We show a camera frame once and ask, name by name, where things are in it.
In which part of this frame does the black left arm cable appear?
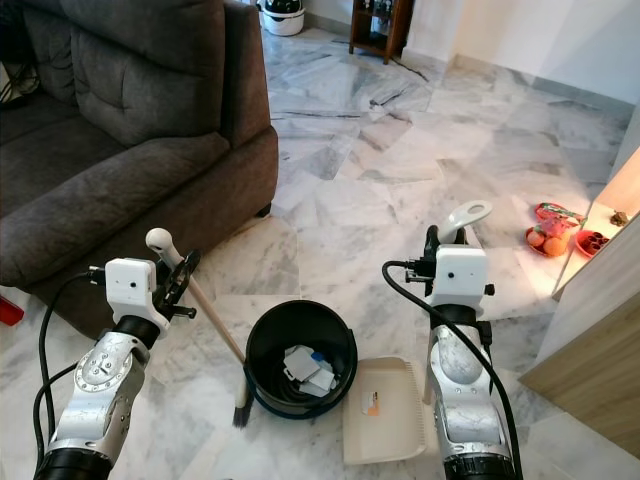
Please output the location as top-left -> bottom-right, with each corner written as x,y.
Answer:
37,267 -> 111,473

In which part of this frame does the beige long handled dustpan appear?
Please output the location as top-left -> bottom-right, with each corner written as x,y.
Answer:
342,199 -> 495,467

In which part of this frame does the dark grey fabric sofa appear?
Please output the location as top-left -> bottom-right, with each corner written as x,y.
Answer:
0,0 -> 280,341

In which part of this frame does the wooden handled broom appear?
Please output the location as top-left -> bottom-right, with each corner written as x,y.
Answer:
145,228 -> 255,431

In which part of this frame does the dark wooden shelf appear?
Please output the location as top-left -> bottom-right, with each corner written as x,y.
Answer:
349,0 -> 417,64

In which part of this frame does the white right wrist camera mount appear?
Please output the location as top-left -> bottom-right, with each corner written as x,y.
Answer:
431,245 -> 492,312

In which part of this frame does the beige bag with black strap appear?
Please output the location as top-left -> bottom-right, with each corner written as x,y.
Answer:
0,58 -> 42,107

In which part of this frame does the white round appliance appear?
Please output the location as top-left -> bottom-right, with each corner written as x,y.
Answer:
258,0 -> 308,38

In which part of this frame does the white paper scrap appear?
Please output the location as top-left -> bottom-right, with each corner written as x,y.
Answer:
302,368 -> 337,398
282,346 -> 323,383

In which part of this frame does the light wooden cabinet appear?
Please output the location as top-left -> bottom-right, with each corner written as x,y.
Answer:
519,138 -> 640,433

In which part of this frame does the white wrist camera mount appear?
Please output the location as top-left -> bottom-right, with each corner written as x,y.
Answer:
431,245 -> 492,312
104,258 -> 170,332

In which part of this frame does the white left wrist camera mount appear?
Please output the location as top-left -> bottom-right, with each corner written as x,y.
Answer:
104,258 -> 170,332

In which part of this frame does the small red offering tray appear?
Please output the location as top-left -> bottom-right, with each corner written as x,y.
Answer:
573,229 -> 612,259

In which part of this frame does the red plastic object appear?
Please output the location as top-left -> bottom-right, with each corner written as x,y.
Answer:
0,294 -> 27,329

